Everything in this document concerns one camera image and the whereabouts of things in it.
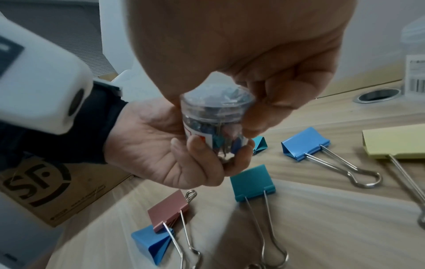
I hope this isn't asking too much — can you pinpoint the clear plastic jar of clips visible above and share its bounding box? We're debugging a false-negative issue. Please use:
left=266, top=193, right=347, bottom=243
left=179, top=71, right=257, bottom=165

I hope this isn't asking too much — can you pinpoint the small teal binder clip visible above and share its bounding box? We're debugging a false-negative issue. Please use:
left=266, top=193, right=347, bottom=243
left=251, top=136, right=268, bottom=156

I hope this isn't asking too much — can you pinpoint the person's left hand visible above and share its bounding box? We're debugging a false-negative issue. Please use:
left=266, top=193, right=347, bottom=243
left=104, top=98, right=256, bottom=190

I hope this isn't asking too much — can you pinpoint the large teal binder clip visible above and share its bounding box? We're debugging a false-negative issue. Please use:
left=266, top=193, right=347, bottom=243
left=230, top=164, right=290, bottom=269

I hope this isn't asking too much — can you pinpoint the person's right hand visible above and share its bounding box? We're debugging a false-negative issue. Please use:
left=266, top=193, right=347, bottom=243
left=127, top=0, right=356, bottom=138

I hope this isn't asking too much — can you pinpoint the blue binder clip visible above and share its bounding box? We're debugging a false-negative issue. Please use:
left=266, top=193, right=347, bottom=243
left=281, top=127, right=383, bottom=189
left=131, top=225, right=185, bottom=266

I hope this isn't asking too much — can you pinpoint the grey mesh office chair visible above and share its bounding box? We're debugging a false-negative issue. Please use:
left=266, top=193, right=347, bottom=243
left=0, top=0, right=117, bottom=79

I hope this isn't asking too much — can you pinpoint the clear labelled plastic container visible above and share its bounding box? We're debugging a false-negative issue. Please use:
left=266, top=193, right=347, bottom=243
left=399, top=18, right=425, bottom=96

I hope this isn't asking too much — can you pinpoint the brown cardboard box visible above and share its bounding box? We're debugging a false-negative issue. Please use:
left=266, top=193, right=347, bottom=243
left=0, top=154, right=134, bottom=228

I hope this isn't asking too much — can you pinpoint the pink binder clip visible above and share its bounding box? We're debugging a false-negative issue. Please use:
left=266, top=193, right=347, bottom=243
left=147, top=189, right=204, bottom=269

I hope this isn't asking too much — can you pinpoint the person's left forearm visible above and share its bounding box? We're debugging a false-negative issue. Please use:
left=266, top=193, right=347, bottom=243
left=0, top=90, right=129, bottom=172

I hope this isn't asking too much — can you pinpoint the metal desk cable grommet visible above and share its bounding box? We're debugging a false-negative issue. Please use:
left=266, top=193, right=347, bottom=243
left=353, top=87, right=403, bottom=104

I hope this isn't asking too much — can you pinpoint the yellow binder clip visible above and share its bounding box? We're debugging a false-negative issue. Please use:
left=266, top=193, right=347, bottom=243
left=361, top=123, right=425, bottom=230

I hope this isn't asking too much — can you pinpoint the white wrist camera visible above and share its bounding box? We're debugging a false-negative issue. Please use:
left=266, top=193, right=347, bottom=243
left=0, top=12, right=124, bottom=136

